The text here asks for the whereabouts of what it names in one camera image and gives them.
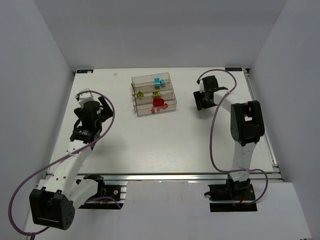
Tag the clear bin third row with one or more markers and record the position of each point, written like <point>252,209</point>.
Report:
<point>164,88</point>

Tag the red rounded lego brick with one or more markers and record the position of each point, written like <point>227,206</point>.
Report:
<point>158,102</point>

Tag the left blue corner label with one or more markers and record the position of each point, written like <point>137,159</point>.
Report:
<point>84,71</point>

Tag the clear bin nearest front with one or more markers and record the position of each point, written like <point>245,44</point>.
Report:
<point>145,109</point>

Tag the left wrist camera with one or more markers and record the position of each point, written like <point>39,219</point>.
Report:
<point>82,98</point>

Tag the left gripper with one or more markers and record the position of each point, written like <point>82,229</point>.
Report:
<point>105,107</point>

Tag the small green lego piece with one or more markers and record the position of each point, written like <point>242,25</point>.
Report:
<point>140,95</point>

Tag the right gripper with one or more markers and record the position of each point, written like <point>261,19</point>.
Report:
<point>197,100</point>

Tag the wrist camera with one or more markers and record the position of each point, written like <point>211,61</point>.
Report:
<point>201,87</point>
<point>82,98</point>

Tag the blue corner label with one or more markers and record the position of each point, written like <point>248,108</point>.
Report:
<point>84,71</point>
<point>233,69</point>

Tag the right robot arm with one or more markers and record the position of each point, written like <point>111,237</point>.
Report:
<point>246,123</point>

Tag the green rounded lego brick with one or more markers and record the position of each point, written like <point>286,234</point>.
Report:
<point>156,94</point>

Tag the blue rounded lego brick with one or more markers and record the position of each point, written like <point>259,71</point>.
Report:
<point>157,83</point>

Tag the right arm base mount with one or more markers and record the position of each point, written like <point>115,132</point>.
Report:
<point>232,197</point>

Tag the right blue corner label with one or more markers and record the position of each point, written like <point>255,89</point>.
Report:
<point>233,69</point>

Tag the clear bin second row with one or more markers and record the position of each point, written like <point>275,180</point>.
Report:
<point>147,99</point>

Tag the clear bin back row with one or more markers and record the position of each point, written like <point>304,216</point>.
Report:
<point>139,81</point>

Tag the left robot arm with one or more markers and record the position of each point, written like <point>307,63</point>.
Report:
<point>54,205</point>

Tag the aluminium table rail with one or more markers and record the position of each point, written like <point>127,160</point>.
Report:
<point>273,176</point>

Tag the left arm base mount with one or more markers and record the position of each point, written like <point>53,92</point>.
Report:
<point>92,192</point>

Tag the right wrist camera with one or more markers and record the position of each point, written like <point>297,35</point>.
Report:
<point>201,87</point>

